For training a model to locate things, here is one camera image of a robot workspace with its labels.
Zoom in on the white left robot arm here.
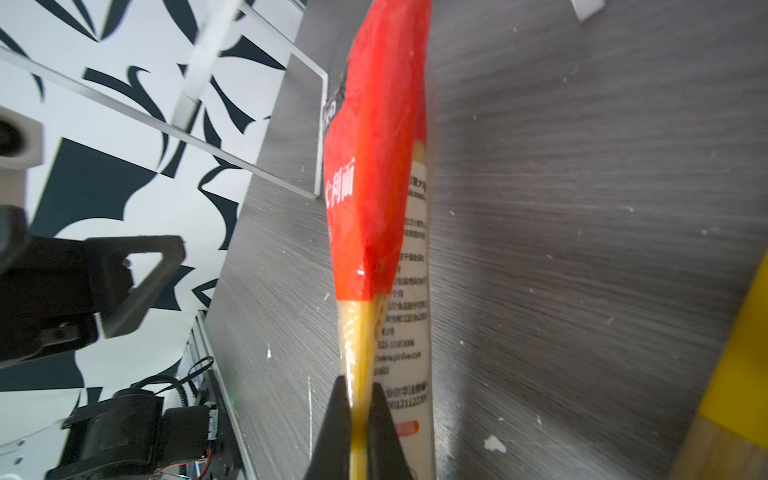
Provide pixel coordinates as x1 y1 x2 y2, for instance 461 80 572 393
1 205 245 479

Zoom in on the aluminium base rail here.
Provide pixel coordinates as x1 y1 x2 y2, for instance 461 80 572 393
188 310 258 479

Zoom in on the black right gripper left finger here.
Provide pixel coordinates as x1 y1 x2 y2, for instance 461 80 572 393
304 375 351 480

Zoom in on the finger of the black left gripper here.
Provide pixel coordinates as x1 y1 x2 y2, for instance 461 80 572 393
83 235 187 339

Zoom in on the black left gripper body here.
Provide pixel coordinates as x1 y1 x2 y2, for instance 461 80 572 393
1 205 134 368

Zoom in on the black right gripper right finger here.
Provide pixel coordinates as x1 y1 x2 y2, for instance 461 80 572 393
367 383 413 480

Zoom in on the yellow Pastatime spaghetti bag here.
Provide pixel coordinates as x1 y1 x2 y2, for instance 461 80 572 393
669 259 767 479

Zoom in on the white two-tier shelf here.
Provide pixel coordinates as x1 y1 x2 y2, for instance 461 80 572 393
1 1 305 203

